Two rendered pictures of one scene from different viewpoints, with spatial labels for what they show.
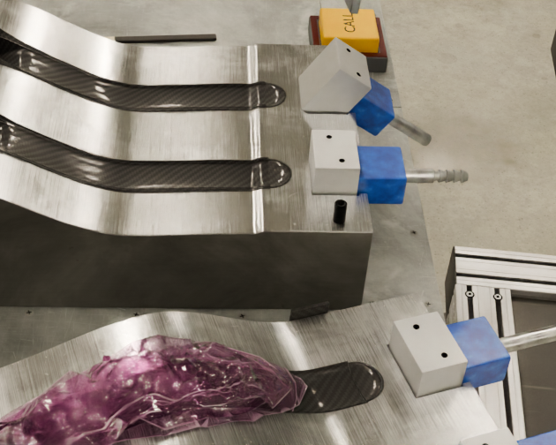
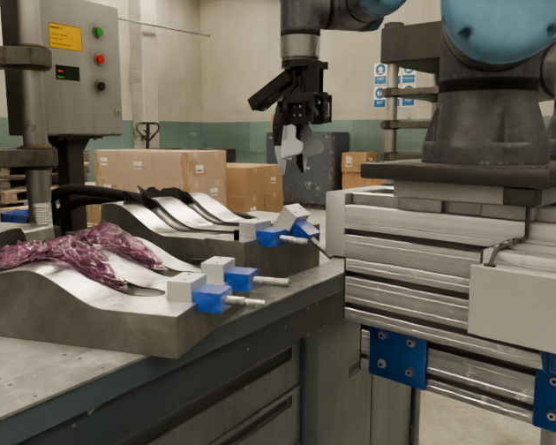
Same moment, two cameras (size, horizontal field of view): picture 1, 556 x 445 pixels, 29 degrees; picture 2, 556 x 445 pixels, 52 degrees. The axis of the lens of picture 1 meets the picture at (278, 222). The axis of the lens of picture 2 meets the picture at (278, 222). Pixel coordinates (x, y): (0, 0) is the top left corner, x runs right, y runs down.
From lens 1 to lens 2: 82 cm
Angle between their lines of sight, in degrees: 48
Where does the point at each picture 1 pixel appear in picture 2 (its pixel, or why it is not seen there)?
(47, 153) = (167, 218)
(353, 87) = (289, 215)
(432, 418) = not seen: hidden behind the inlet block
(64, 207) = (152, 225)
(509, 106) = not seen: outside the picture
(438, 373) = (208, 267)
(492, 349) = (244, 272)
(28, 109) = (173, 208)
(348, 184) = (251, 232)
